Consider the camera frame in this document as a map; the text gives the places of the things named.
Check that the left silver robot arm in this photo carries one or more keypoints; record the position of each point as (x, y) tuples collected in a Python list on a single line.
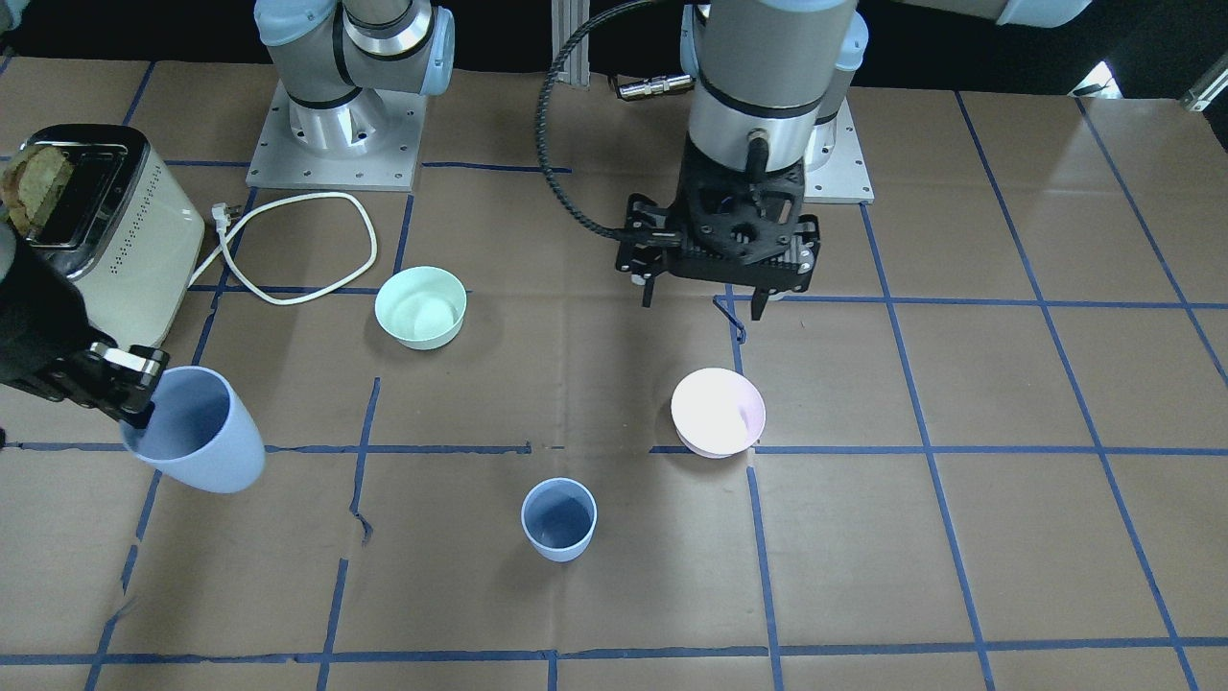
[(769, 78)]

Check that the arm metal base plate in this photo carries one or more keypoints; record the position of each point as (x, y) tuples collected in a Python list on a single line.
[(834, 166), (369, 144)]

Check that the brown paper table cover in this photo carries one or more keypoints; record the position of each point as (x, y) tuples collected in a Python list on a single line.
[(994, 454)]

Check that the toast slice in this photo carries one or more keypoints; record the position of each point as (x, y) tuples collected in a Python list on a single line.
[(33, 183)]

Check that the blue cup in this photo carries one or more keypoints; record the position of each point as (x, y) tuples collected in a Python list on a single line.
[(559, 517), (200, 433)]

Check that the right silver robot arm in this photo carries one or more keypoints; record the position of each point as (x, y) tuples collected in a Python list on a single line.
[(327, 52)]

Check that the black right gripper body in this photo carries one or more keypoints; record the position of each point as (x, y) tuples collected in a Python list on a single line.
[(40, 331)]

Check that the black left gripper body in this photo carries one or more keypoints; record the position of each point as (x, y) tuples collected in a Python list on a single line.
[(637, 247)]

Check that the cream toaster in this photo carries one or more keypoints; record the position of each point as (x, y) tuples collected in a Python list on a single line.
[(117, 225)]

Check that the pink bowl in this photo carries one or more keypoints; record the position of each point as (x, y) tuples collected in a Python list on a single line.
[(717, 413)]

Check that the green bowl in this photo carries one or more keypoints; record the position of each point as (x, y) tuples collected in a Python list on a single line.
[(422, 308)]

